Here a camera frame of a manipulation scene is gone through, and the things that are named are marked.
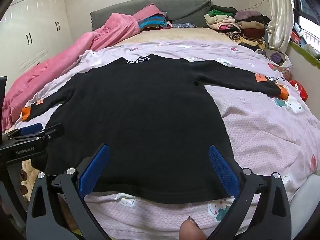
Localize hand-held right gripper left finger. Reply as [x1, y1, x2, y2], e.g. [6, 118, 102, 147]
[26, 144, 110, 240]

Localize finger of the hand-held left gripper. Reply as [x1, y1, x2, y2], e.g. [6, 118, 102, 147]
[37, 123, 65, 142]
[2, 123, 43, 140]

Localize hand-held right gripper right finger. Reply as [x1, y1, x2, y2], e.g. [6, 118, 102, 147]
[207, 144, 293, 240]

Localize black sweater with orange cuffs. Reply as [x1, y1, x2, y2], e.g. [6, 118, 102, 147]
[22, 54, 289, 204]

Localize white bag with purple clothes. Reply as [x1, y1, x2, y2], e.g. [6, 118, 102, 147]
[255, 50, 293, 68]

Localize blue striped folded clothes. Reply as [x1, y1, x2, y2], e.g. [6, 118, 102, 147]
[138, 14, 173, 30]

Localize pile of folded clothes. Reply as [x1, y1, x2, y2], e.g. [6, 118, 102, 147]
[204, 5, 272, 52]

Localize person's left hand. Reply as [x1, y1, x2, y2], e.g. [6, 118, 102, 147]
[19, 170, 28, 196]

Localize person's right hand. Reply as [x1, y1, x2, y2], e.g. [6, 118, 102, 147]
[179, 216, 208, 240]

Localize beige plush mat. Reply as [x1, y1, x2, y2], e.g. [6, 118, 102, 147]
[21, 160, 48, 205]

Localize lilac strawberry print bedsheet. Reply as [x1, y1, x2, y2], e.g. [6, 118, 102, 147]
[15, 40, 320, 240]

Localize pink fleece blanket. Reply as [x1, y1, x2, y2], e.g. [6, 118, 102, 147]
[1, 12, 141, 132]

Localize white wardrobe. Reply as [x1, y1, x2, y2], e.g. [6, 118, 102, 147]
[0, 0, 73, 93]

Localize red plastic bag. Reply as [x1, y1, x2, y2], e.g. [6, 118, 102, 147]
[289, 80, 309, 103]

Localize green windowsill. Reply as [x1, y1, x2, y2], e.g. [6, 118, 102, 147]
[289, 41, 320, 69]

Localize beige bed sheet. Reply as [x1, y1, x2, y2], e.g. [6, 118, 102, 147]
[117, 27, 240, 48]

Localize pink folded towel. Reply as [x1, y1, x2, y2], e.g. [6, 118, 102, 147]
[132, 4, 165, 22]

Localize windowsill clutter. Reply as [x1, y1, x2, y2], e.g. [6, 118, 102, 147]
[291, 22, 320, 55]

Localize grey padded headboard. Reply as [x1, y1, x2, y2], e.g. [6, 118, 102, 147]
[90, 0, 212, 30]

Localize cream satin curtain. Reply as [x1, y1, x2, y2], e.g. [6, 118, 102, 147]
[265, 0, 294, 50]

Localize window with bars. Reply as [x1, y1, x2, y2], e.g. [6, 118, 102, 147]
[287, 0, 320, 53]

